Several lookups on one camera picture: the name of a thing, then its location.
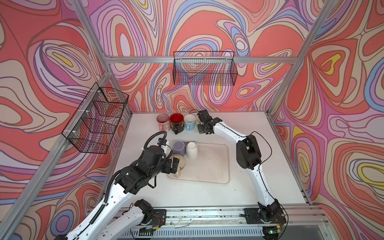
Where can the pink mug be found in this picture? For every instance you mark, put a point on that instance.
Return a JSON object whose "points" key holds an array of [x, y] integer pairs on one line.
{"points": [[163, 121]]}

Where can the beige plastic tray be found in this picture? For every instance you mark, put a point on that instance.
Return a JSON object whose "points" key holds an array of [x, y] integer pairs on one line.
{"points": [[210, 166]]}

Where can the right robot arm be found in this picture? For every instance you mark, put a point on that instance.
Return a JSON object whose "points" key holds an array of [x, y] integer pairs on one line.
{"points": [[249, 157]]}

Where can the black wire basket left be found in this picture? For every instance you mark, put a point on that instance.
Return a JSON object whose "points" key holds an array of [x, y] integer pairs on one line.
{"points": [[96, 120]]}

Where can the purple mug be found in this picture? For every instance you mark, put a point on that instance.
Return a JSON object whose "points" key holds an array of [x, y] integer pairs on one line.
{"points": [[179, 148]]}

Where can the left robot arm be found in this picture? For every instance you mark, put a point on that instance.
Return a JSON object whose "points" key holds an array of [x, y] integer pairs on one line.
{"points": [[122, 187]]}

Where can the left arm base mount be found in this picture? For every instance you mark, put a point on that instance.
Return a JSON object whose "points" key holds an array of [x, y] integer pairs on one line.
{"points": [[154, 218]]}

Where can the white mug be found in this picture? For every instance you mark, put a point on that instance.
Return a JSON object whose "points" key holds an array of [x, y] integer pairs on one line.
{"points": [[192, 150]]}

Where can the green mug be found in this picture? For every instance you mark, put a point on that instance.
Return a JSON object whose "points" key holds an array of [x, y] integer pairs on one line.
{"points": [[198, 121]]}

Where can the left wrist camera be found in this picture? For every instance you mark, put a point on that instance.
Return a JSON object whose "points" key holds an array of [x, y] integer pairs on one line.
{"points": [[164, 144]]}

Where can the black wire basket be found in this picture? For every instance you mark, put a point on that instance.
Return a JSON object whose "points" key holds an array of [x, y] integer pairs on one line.
{"points": [[96, 120], [204, 68]]}

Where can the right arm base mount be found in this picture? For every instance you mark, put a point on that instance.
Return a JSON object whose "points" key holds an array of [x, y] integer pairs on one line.
{"points": [[264, 216]]}

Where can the light blue mug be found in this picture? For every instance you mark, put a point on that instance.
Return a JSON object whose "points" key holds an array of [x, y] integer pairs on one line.
{"points": [[190, 122]]}

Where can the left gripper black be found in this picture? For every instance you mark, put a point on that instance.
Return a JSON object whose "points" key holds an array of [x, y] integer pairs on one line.
{"points": [[168, 169]]}

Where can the beige ceramic teapot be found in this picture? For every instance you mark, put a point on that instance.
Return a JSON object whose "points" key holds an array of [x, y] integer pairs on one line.
{"points": [[181, 163]]}

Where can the black skull mug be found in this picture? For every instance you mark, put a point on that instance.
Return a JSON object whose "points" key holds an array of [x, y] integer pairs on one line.
{"points": [[177, 123]]}

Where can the aluminium front rail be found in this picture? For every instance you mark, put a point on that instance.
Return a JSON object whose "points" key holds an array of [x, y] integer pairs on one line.
{"points": [[225, 216]]}

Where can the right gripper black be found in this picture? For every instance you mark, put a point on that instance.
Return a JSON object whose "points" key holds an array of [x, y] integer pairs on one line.
{"points": [[200, 129]]}

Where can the black wire basket back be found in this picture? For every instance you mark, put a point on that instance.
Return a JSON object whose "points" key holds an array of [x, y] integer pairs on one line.
{"points": [[204, 68]]}

